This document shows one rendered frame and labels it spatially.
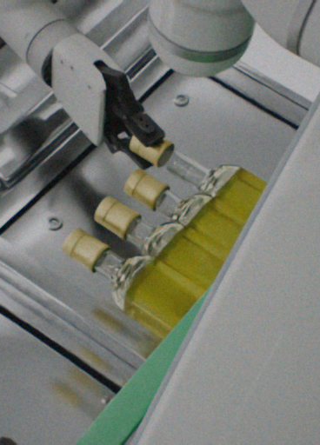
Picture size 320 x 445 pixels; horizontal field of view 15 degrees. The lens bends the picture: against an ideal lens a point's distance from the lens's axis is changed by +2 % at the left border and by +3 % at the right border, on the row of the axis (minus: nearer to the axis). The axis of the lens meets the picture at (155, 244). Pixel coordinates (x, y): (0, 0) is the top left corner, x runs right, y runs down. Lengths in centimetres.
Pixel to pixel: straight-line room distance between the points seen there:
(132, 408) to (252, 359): 89
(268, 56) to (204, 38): 70
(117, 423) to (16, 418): 35
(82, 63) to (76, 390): 39
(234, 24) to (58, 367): 55
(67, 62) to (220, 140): 27
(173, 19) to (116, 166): 56
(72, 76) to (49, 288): 26
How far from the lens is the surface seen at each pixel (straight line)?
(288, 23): 99
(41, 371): 145
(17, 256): 149
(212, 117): 167
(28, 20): 153
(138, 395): 109
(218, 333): 20
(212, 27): 105
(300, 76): 174
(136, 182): 140
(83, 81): 146
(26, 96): 169
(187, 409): 21
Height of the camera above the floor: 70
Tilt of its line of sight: 16 degrees up
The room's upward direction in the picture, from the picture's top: 57 degrees counter-clockwise
